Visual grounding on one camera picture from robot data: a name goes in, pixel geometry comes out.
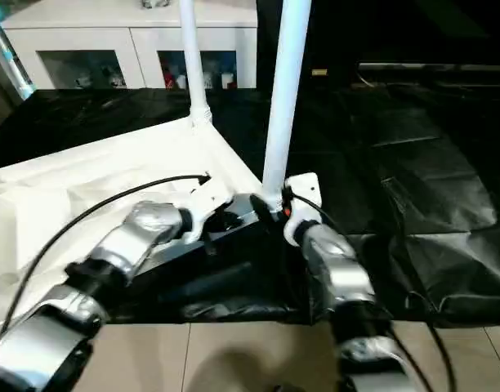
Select teal patterned hanging cloth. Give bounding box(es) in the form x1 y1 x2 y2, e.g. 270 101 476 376
0 31 35 100

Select white cabinet with glass doors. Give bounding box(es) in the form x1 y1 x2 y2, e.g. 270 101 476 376
0 0 260 91

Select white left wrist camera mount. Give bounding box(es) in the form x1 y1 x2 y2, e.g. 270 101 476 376
185 178 235 247

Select white plastic table top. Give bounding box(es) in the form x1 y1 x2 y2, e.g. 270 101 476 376
0 115 276 328

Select grey curtain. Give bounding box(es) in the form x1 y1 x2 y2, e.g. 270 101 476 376
0 39 23 128

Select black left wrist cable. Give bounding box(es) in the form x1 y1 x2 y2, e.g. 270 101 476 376
0 173 213 341

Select black mat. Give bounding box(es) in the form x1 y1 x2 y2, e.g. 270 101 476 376
0 83 500 328

